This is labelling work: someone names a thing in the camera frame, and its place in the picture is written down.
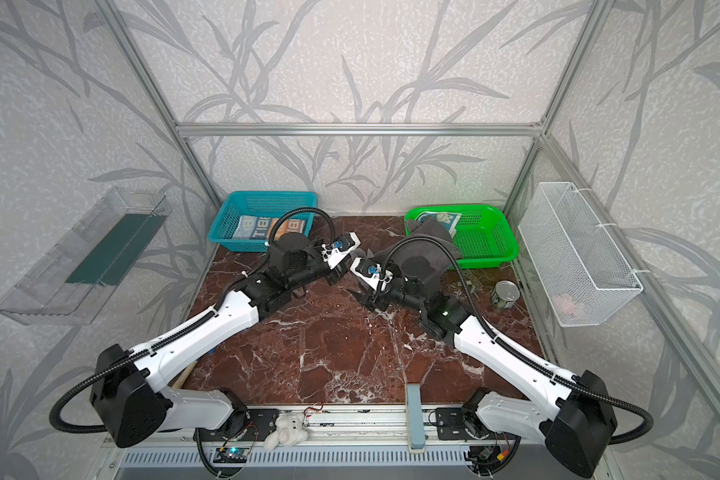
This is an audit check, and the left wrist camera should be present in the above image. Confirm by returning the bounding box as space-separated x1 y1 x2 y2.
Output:
323 232 360 270

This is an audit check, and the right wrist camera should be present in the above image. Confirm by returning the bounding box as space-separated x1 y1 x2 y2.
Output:
350 257 393 294

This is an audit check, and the teal patterned towel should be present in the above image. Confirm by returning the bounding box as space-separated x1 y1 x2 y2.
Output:
417 211 462 237

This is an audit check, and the green lit circuit board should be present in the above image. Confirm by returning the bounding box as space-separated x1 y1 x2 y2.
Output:
213 447 250 464

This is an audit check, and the green plastic basket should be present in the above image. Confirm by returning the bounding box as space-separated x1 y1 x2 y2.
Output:
404 204 518 269

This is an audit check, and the white plush toy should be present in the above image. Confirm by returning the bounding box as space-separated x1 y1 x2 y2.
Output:
263 413 309 451

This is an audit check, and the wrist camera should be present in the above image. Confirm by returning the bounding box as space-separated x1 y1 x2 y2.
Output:
350 257 393 294
323 232 360 270

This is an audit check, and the clear plastic wall bin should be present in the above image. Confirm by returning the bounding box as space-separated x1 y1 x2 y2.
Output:
0 187 172 326

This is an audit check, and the printed rabbit towel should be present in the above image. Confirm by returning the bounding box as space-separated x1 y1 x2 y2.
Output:
233 215 305 240

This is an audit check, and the grey blue sponge block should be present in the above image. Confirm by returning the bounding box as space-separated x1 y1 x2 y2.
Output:
405 384 426 454

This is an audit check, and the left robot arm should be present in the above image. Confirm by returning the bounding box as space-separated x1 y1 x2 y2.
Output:
49 207 360 448

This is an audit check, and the white wire mesh basket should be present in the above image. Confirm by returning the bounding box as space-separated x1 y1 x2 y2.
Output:
519 182 643 328

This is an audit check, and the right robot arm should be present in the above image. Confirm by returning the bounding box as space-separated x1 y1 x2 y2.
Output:
345 233 654 478

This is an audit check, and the teal plastic basket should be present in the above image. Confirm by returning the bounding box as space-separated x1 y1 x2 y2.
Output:
208 191 318 252

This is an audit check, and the metal tin can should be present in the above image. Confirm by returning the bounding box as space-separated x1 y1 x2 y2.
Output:
492 280 521 310

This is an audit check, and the pink item in wire basket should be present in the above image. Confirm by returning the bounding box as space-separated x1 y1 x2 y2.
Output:
553 294 583 318

